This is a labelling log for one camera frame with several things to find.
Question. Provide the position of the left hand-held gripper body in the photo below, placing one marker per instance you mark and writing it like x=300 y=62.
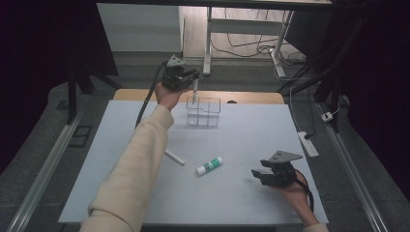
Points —
x=175 y=77

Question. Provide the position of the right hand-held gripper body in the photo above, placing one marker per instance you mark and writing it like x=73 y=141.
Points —
x=278 y=174

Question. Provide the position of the clear grey pen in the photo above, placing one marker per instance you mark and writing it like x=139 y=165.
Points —
x=195 y=92

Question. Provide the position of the clear acrylic pen holder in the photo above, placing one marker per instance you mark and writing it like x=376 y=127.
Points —
x=209 y=119

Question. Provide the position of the white green glue stick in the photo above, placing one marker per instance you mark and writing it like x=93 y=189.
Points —
x=209 y=166

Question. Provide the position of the white pen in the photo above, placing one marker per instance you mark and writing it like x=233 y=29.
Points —
x=177 y=159

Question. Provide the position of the person's left hand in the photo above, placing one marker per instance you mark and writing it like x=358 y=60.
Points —
x=167 y=96

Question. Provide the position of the person's right hand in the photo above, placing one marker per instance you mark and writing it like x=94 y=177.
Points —
x=295 y=196

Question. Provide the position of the white power strip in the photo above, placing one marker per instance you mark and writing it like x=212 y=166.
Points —
x=307 y=145

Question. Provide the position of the white table mat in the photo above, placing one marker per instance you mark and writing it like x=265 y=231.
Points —
x=209 y=199

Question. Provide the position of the white cabinet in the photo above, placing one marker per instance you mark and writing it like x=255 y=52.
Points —
x=138 y=29

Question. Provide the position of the small white adapter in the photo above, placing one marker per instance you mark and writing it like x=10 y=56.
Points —
x=327 y=116

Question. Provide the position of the black stand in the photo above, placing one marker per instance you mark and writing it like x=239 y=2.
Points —
x=71 y=96
x=332 y=87

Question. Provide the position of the dark curtain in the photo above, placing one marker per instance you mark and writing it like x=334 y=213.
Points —
x=32 y=64
x=380 y=80

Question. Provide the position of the white desk frame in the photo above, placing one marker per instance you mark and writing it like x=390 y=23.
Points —
x=208 y=48

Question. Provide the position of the aluminium floor rail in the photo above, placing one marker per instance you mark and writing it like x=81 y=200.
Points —
x=354 y=180
x=42 y=180

